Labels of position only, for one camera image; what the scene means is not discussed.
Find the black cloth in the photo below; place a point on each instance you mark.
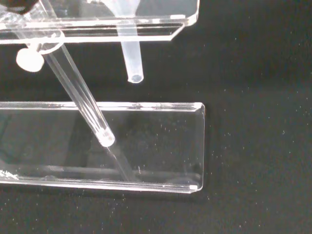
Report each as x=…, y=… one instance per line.
x=243, y=122

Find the clear funnel stand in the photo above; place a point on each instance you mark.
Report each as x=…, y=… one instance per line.
x=158, y=146

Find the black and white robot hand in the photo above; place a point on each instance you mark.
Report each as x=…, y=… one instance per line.
x=20, y=6

